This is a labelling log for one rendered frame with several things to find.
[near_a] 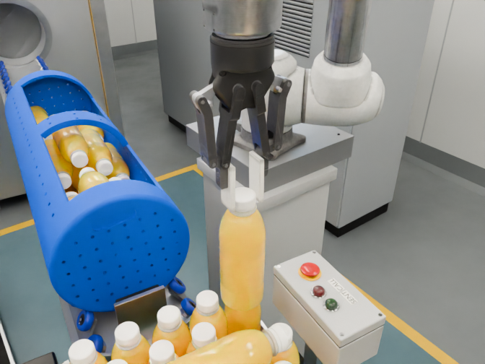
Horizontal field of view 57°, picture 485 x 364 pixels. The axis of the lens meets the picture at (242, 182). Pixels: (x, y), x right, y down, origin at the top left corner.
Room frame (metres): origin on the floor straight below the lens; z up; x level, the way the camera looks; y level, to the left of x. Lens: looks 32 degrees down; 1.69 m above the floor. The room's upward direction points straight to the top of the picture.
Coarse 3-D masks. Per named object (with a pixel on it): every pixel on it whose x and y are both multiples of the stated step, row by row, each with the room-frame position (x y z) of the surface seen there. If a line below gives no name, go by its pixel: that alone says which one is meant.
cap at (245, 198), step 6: (240, 192) 0.53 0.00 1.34; (246, 192) 0.53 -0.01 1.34; (252, 192) 0.53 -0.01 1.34; (240, 198) 0.51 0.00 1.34; (246, 198) 0.51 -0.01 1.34; (252, 198) 0.51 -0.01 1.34; (240, 204) 0.50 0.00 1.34; (246, 204) 0.51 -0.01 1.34; (252, 204) 0.51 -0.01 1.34; (240, 210) 0.51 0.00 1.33; (246, 210) 0.51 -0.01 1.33
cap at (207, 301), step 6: (198, 294) 0.57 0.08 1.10; (204, 294) 0.57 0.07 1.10; (210, 294) 0.57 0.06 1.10; (216, 294) 0.57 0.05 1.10; (198, 300) 0.55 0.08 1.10; (204, 300) 0.55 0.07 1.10; (210, 300) 0.55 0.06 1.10; (216, 300) 0.55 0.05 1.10; (198, 306) 0.55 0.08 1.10; (204, 306) 0.54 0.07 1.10; (210, 306) 0.54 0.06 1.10; (216, 306) 0.55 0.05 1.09; (204, 312) 0.54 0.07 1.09; (210, 312) 0.54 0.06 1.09
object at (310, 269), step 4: (304, 264) 0.64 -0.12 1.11; (308, 264) 0.64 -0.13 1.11; (312, 264) 0.64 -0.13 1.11; (316, 264) 0.64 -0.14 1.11; (300, 268) 0.63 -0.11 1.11; (304, 268) 0.63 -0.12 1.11; (308, 268) 0.63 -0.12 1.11; (312, 268) 0.63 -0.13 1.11; (316, 268) 0.63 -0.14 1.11; (304, 272) 0.62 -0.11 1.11; (308, 272) 0.61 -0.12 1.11; (312, 272) 0.61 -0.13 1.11; (316, 272) 0.61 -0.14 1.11; (308, 276) 0.61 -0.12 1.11; (312, 276) 0.61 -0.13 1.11
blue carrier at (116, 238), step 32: (32, 96) 1.41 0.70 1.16; (64, 96) 1.46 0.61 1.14; (32, 128) 1.05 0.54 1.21; (32, 160) 0.91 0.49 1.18; (128, 160) 1.11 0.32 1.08; (32, 192) 0.82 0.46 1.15; (64, 192) 0.74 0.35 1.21; (96, 192) 0.70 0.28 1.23; (128, 192) 0.70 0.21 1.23; (160, 192) 0.76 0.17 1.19; (64, 224) 0.65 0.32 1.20; (96, 224) 0.66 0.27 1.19; (128, 224) 0.69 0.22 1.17; (160, 224) 0.72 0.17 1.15; (64, 256) 0.63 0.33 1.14; (96, 256) 0.65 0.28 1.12; (128, 256) 0.68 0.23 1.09; (160, 256) 0.71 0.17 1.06; (64, 288) 0.62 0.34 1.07; (96, 288) 0.65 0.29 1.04; (128, 288) 0.68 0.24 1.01
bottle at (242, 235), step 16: (256, 208) 0.52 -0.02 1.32; (224, 224) 0.51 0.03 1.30; (240, 224) 0.50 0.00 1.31; (256, 224) 0.51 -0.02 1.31; (224, 240) 0.50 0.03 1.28; (240, 240) 0.49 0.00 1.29; (256, 240) 0.50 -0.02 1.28; (224, 256) 0.50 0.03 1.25; (240, 256) 0.49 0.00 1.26; (256, 256) 0.50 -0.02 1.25; (224, 272) 0.50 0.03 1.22; (240, 272) 0.49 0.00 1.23; (256, 272) 0.50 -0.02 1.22; (224, 288) 0.51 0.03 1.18; (240, 288) 0.49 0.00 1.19; (256, 288) 0.50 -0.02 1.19; (240, 304) 0.49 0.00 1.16; (256, 304) 0.50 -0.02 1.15
